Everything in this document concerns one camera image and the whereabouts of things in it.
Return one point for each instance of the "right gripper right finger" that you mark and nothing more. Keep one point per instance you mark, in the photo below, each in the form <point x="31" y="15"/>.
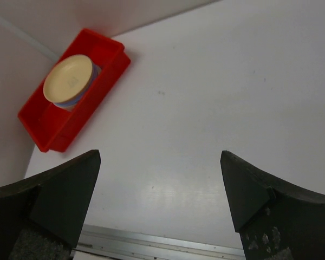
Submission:
<point x="275" y="219"/>

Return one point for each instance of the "aluminium rail frame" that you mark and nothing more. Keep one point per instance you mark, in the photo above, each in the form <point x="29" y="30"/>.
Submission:
<point x="118" y="244"/>

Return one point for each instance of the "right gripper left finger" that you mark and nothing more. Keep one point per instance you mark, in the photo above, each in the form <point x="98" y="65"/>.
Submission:
<point x="41" y="217"/>

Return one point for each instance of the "yellow plate back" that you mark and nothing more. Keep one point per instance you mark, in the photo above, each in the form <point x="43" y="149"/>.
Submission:
<point x="69" y="79"/>

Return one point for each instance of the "blue plate back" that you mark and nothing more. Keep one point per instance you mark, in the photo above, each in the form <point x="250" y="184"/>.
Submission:
<point x="69" y="105"/>

